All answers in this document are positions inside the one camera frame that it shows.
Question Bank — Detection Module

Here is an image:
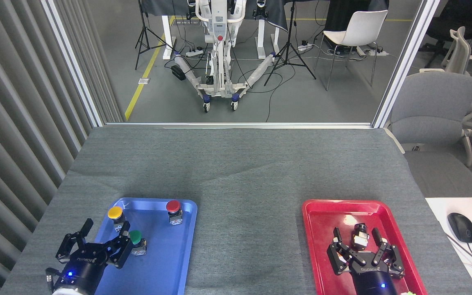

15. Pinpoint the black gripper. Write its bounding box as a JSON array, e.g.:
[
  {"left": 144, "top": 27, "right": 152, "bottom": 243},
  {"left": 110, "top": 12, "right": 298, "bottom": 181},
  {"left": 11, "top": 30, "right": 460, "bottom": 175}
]
[
  {"left": 327, "top": 227, "right": 405, "bottom": 295},
  {"left": 54, "top": 218, "right": 133, "bottom": 293}
]

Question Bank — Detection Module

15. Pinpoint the green push button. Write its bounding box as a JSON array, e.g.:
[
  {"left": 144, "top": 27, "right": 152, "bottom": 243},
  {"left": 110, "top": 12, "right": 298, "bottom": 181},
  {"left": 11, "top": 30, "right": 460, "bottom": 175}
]
[{"left": 128, "top": 230, "right": 148, "bottom": 257}]

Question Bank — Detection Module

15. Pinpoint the yellow push button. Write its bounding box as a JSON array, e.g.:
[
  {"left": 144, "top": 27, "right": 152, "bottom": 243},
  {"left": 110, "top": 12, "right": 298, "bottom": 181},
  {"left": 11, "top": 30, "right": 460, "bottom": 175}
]
[{"left": 107, "top": 206, "right": 127, "bottom": 232}]

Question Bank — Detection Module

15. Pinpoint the red push button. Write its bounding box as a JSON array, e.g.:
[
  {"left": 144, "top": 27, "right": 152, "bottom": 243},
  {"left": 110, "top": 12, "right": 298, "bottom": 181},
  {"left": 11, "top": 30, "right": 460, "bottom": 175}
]
[{"left": 166, "top": 200, "right": 184, "bottom": 226}]

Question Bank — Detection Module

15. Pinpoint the red plastic tray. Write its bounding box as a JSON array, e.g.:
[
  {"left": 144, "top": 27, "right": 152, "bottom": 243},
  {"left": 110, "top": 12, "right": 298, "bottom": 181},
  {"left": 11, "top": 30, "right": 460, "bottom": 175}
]
[{"left": 302, "top": 200, "right": 428, "bottom": 295}]

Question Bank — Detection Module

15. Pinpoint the blue plastic tray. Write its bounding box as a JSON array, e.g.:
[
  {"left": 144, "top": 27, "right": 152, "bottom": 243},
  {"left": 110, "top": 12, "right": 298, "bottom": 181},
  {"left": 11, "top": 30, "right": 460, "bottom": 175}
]
[{"left": 72, "top": 197, "right": 198, "bottom": 295}]

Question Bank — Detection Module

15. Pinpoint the white side table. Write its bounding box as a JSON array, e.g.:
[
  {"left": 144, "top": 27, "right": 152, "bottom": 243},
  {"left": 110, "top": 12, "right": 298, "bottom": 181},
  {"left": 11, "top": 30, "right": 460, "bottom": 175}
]
[{"left": 425, "top": 197, "right": 472, "bottom": 295}]

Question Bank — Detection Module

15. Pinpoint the black computer mouse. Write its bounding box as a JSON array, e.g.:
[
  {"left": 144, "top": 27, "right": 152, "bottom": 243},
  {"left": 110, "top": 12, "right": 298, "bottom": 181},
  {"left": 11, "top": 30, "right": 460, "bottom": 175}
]
[{"left": 448, "top": 213, "right": 472, "bottom": 244}]

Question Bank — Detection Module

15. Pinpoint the grey office chair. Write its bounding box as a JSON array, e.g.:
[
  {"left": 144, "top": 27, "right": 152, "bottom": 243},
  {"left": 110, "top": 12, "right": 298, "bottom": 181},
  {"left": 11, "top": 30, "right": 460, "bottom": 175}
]
[{"left": 385, "top": 72, "right": 472, "bottom": 198}]

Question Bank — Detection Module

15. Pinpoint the black tripod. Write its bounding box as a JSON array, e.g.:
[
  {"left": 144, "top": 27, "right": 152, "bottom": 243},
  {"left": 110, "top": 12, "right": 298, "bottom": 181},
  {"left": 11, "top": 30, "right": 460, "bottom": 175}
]
[
  {"left": 135, "top": 0, "right": 175, "bottom": 70},
  {"left": 264, "top": 0, "right": 317, "bottom": 86}
]

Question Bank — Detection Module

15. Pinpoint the white plastic chair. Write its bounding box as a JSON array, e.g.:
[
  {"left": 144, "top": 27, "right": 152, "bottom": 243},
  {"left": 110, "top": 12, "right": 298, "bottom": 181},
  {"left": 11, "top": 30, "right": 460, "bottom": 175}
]
[{"left": 315, "top": 10, "right": 389, "bottom": 91}]

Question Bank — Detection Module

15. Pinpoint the black draped table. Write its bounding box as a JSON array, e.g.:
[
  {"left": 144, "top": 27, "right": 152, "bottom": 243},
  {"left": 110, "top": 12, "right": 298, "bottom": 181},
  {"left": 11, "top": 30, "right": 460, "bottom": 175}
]
[{"left": 325, "top": 0, "right": 389, "bottom": 32}]

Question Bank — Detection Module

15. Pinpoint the black office chair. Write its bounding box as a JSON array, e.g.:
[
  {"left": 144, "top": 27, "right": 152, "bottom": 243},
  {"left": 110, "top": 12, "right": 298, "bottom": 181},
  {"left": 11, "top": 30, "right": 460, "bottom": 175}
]
[{"left": 418, "top": 0, "right": 472, "bottom": 68}]

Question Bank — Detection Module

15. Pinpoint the white stand on wheels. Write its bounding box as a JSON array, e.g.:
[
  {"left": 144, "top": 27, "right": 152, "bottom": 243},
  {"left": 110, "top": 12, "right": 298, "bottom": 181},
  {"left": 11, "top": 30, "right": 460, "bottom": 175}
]
[{"left": 173, "top": 0, "right": 277, "bottom": 113}]

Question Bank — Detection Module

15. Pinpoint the white desk with black cloth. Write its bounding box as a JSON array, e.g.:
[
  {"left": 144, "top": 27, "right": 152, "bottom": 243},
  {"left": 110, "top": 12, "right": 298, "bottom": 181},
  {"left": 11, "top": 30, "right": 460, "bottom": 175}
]
[{"left": 140, "top": 0, "right": 290, "bottom": 60}]

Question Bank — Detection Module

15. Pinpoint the black knob selector switch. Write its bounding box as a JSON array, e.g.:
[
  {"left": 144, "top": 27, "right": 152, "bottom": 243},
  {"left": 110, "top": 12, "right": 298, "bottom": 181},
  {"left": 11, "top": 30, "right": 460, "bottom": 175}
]
[{"left": 351, "top": 223, "right": 370, "bottom": 251}]

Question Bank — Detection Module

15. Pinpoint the silver frame rail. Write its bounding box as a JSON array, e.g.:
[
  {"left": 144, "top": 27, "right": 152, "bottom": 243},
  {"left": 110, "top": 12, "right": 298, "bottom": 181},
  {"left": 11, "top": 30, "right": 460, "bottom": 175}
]
[{"left": 105, "top": 122, "right": 374, "bottom": 129}]

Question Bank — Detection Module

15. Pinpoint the silver frame post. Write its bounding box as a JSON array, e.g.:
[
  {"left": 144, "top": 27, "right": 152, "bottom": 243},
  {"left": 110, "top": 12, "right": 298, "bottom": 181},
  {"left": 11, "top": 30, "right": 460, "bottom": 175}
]
[
  {"left": 372, "top": 0, "right": 441, "bottom": 128},
  {"left": 41, "top": 0, "right": 105, "bottom": 127}
]

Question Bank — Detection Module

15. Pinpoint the white frame office chair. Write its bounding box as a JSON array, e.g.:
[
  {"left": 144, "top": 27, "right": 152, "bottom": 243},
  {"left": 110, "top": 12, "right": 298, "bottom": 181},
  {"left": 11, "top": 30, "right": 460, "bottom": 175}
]
[{"left": 441, "top": 27, "right": 472, "bottom": 173}]

